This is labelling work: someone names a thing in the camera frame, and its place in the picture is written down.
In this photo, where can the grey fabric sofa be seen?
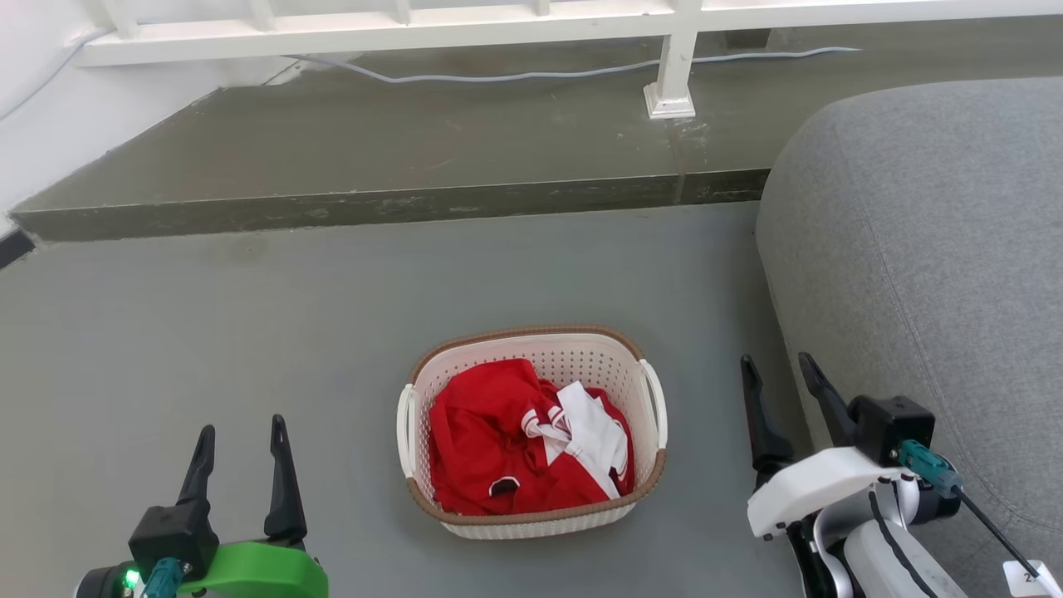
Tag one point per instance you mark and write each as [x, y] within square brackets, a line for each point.
[938, 232]

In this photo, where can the teal right camera connector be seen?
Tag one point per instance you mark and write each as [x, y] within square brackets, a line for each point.
[930, 469]

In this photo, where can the raised concrete step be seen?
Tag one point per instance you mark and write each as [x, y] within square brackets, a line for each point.
[399, 141]

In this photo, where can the teal camera connector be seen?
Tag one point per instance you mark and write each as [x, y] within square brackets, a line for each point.
[930, 469]
[162, 579]

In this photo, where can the black baseboard strip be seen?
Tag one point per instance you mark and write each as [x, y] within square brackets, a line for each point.
[12, 247]

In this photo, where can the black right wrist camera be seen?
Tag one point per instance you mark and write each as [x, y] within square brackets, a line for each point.
[893, 423]

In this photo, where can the teal left camera connector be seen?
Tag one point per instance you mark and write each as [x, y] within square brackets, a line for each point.
[162, 579]

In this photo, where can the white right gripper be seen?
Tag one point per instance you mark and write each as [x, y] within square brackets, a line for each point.
[814, 486]

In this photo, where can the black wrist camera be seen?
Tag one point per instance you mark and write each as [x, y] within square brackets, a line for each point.
[893, 423]
[174, 536]

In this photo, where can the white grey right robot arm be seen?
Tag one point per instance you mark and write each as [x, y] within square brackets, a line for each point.
[880, 556]

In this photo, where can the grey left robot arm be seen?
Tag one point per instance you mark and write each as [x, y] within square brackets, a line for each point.
[100, 584]

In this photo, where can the white railing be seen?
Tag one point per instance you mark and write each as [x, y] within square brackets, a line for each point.
[415, 33]

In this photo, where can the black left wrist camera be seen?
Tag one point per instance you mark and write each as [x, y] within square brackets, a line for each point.
[174, 536]

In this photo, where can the white garment red stripes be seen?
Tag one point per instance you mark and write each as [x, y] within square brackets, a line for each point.
[594, 432]

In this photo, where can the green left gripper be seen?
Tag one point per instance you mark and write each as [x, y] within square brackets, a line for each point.
[266, 573]

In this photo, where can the white laundry basket brown rim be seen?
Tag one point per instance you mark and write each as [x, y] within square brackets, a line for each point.
[573, 357]

